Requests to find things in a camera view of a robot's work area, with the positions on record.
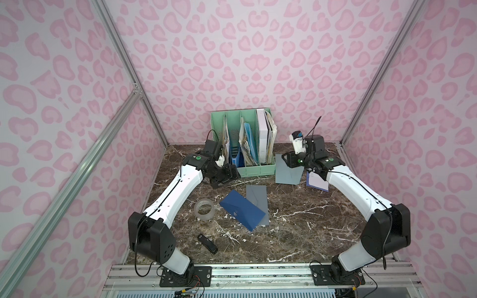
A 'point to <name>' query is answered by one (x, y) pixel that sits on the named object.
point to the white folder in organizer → (263, 136)
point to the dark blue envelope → (245, 212)
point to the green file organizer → (227, 127)
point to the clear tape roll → (204, 217)
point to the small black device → (206, 241)
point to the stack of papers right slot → (271, 137)
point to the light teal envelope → (285, 174)
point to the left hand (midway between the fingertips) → (236, 176)
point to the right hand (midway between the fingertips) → (286, 153)
